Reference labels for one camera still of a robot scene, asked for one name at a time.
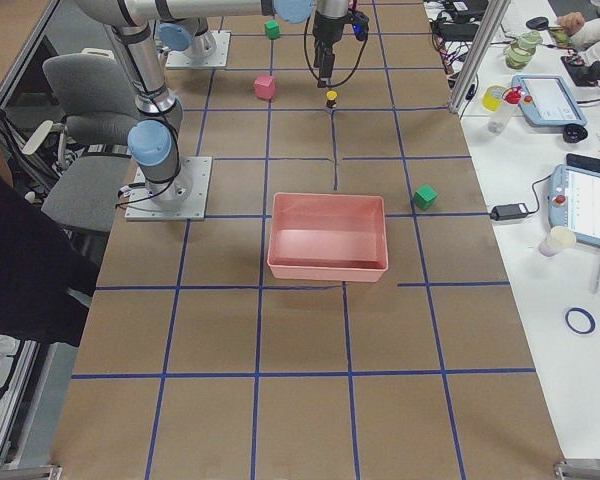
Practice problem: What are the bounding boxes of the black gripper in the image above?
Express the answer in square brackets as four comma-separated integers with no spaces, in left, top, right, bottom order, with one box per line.
[313,40,335,88]

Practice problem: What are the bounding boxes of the yellow push button switch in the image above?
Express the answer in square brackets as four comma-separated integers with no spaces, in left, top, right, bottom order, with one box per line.
[325,90,338,110]

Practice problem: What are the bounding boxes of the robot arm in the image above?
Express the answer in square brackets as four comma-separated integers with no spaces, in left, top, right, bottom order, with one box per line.
[105,24,193,211]
[78,1,360,97]

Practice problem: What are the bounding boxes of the green cube near arm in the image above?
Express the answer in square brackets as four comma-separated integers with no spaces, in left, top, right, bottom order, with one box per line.
[264,19,281,40]

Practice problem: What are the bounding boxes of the pink cube near centre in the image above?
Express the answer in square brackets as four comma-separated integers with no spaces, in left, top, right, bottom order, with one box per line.
[253,75,276,101]

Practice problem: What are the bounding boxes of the green cube near bin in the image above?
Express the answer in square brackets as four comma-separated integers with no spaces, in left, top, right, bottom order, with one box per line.
[413,184,438,210]

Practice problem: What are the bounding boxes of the pink plastic bin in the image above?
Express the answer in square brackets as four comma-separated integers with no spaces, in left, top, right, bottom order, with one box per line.
[267,192,389,282]

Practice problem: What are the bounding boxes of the yellow tape roll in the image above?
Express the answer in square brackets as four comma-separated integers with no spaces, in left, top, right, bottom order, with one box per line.
[481,85,508,112]

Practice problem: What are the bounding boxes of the black power adapter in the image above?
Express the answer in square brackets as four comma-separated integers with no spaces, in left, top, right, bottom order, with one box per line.
[489,203,530,221]

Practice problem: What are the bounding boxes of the teach pendant far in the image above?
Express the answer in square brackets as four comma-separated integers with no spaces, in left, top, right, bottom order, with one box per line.
[511,75,588,127]

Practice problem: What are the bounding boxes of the teach pendant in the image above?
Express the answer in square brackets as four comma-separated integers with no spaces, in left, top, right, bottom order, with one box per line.
[511,75,588,127]
[547,165,600,247]

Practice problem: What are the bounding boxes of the grey office chair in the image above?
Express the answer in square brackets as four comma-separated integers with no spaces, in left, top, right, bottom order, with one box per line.
[23,53,138,235]

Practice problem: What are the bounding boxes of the teach pendant near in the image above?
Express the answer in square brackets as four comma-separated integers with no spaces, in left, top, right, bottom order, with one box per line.
[547,165,600,247]

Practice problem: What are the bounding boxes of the blue tape roll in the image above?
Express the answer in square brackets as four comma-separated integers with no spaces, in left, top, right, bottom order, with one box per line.
[564,307,597,335]

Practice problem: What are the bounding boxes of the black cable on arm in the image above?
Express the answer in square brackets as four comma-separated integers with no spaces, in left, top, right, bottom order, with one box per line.
[303,0,371,90]

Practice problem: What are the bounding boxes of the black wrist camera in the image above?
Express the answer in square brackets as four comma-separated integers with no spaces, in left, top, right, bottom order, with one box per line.
[349,8,369,42]

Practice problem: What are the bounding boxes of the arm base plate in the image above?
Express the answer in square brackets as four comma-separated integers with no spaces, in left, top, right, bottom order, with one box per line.
[165,30,231,70]
[122,156,213,222]

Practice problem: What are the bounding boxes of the aluminium frame post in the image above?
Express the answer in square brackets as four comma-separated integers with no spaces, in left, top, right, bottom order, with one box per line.
[448,0,510,113]

